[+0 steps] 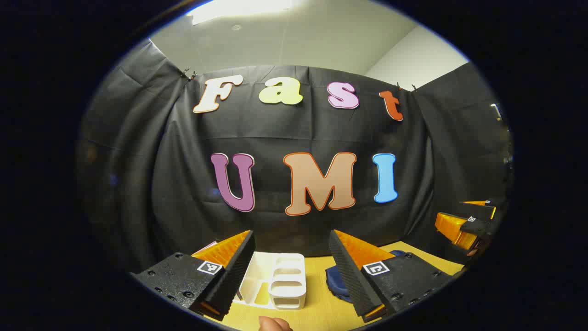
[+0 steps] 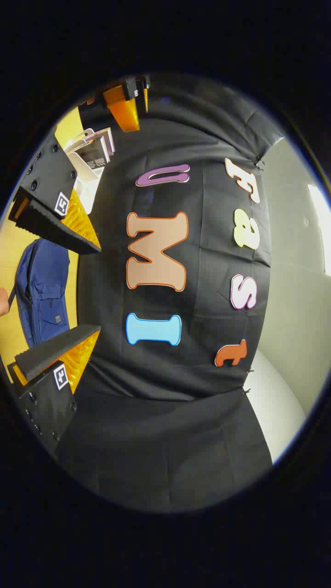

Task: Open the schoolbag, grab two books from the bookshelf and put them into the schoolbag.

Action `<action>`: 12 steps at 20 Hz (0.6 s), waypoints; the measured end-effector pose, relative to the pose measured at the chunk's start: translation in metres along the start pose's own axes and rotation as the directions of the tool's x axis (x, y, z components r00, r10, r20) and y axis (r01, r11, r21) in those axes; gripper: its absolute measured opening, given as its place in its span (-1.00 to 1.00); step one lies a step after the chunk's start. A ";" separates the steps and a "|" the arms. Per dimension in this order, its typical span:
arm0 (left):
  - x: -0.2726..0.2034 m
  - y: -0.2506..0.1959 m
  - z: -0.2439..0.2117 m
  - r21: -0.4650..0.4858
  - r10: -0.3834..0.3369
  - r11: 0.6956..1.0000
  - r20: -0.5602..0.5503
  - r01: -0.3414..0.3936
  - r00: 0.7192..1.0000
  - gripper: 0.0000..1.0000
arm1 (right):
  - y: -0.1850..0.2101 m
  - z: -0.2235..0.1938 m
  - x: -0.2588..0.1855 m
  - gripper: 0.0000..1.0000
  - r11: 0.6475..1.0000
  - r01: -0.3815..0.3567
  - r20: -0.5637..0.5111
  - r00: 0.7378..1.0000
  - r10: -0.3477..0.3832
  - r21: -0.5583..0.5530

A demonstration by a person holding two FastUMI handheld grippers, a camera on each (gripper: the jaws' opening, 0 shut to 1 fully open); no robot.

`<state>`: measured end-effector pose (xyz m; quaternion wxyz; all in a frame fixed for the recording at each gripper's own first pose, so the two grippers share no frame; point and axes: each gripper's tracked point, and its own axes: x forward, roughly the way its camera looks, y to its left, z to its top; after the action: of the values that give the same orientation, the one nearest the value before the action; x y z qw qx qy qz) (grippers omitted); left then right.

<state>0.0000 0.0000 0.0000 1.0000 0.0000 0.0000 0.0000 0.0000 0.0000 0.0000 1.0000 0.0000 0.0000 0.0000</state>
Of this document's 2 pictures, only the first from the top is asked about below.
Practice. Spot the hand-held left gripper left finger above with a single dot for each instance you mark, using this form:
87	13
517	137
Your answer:
232	276

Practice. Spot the blue schoolbag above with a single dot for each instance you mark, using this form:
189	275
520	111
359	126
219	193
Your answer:
335	282

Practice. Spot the black backdrop cloth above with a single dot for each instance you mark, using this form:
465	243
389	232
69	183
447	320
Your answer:
294	128

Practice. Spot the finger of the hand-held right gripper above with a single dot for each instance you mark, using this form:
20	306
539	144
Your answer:
488	208
475	226

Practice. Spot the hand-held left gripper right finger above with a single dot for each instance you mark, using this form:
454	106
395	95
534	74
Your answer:
347	276

